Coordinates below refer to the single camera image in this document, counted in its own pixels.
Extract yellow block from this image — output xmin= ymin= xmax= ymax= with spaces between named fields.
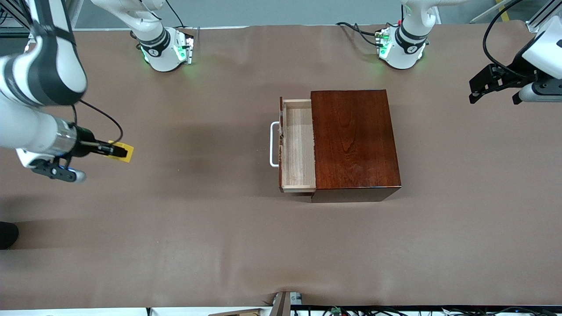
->
xmin=107 ymin=140 xmax=135 ymax=164

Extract light wood drawer white handle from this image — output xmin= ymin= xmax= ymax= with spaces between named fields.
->
xmin=269 ymin=97 xmax=317 ymax=194

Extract yellow floor tape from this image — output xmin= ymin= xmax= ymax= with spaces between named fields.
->
xmin=495 ymin=0 xmax=512 ymax=22

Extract black rounded object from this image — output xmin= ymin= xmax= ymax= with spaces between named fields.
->
xmin=0 ymin=222 xmax=19 ymax=250

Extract brown table cover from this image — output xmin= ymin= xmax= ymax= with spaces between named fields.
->
xmin=0 ymin=20 xmax=562 ymax=310

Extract dark brown wooden cabinet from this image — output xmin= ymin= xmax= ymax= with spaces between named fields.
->
xmin=310 ymin=90 xmax=402 ymax=203

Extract black left arm base cables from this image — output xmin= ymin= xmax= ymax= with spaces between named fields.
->
xmin=336 ymin=21 xmax=389 ymax=47

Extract black right arm base cable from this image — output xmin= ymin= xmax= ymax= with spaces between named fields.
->
xmin=165 ymin=0 xmax=188 ymax=29

